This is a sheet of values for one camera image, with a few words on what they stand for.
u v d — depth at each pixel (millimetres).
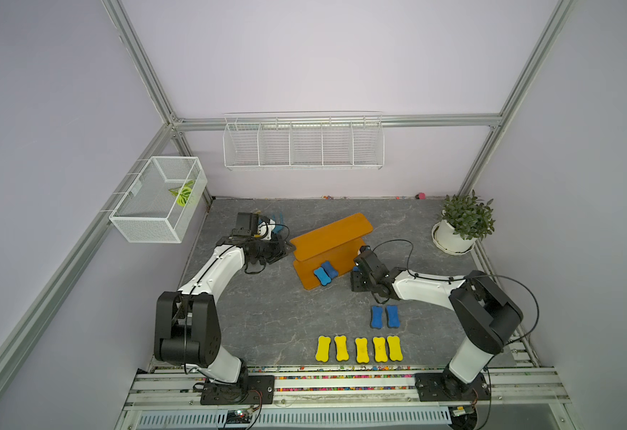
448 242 967
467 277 520
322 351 790
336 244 890
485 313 469
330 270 959
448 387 647
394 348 790
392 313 865
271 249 777
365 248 862
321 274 943
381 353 789
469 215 872
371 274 721
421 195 1237
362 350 789
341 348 790
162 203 807
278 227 1120
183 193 809
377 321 858
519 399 734
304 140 988
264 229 780
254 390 738
